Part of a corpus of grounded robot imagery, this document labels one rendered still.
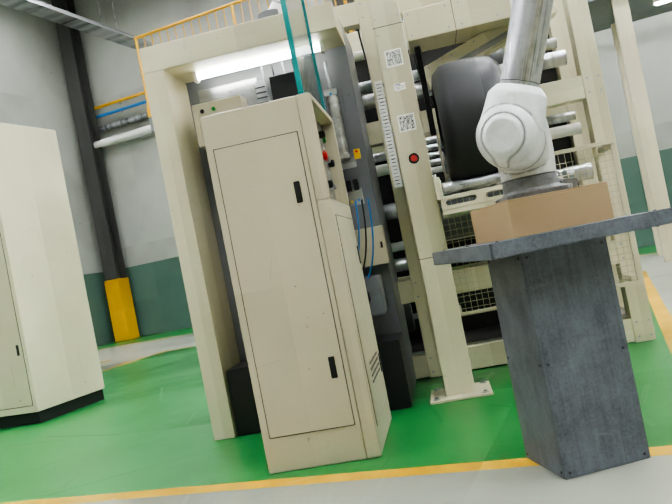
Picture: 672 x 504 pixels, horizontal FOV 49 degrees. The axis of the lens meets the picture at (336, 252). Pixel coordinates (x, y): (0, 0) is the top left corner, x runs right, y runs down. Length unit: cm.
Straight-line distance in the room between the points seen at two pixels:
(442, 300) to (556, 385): 127
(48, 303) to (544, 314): 419
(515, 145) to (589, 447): 83
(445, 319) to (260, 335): 99
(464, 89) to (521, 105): 123
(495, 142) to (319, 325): 99
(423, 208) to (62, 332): 324
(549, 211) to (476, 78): 122
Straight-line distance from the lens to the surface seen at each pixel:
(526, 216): 199
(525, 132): 185
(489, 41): 374
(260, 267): 254
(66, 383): 564
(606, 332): 209
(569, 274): 204
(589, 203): 207
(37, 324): 550
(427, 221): 322
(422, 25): 362
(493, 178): 316
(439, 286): 322
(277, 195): 253
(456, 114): 307
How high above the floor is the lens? 68
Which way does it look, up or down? 1 degrees up
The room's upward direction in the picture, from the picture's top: 11 degrees counter-clockwise
